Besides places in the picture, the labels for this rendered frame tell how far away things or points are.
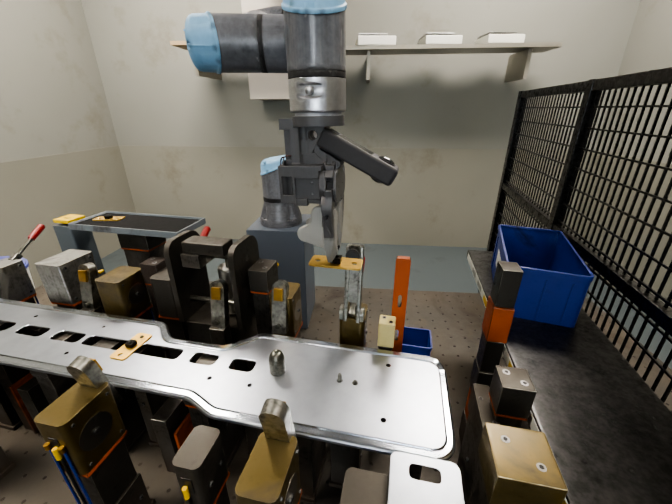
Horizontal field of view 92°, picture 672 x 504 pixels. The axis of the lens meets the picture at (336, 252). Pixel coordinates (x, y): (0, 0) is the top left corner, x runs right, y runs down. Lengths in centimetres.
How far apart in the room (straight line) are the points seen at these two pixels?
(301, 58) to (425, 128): 327
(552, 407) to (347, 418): 34
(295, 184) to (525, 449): 47
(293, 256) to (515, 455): 84
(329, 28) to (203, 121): 363
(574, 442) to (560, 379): 13
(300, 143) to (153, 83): 385
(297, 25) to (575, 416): 69
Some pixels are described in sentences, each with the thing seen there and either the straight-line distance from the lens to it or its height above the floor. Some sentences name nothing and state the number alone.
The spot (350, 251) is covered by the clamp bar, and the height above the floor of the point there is 122.
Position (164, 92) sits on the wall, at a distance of 422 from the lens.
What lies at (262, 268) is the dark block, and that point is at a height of 112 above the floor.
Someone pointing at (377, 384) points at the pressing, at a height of 100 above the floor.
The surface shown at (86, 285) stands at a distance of 108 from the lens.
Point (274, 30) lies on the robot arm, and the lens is 55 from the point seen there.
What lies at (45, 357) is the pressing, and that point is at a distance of 94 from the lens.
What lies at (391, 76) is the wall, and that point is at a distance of 365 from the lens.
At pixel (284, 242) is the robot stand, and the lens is 113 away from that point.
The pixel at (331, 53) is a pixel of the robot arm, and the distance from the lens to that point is 45.
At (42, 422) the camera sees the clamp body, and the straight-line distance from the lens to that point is 71.
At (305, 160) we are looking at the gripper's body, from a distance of 47.
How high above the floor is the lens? 148
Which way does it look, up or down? 24 degrees down
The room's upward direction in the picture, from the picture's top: straight up
